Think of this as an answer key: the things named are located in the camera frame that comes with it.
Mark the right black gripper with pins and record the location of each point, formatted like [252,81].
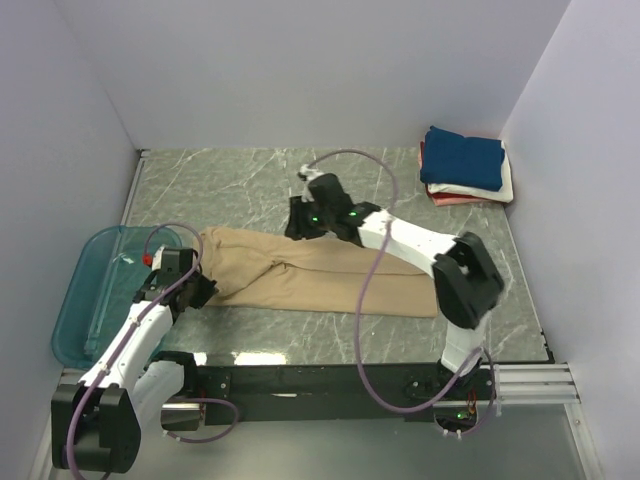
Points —
[300,226]

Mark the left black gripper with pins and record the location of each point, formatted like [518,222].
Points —
[198,291]

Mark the beige t-shirt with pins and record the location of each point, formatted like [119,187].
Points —
[262,270]

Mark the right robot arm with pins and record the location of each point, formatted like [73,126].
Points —
[467,282]

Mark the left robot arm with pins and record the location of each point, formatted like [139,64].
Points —
[96,423]

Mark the teal plastic bin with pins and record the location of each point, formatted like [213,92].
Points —
[106,277]

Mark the folded pink t-shirt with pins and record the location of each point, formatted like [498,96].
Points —
[446,199]

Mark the folded blue t-shirt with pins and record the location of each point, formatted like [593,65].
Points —
[466,161]

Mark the folded white t-shirt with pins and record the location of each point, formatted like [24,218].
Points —
[504,195]

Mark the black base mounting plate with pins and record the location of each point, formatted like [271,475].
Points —
[330,392]

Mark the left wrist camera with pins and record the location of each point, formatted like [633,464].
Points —
[153,260]

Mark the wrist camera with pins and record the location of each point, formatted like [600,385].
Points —
[307,174]
[153,260]

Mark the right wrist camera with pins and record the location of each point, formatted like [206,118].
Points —
[307,174]

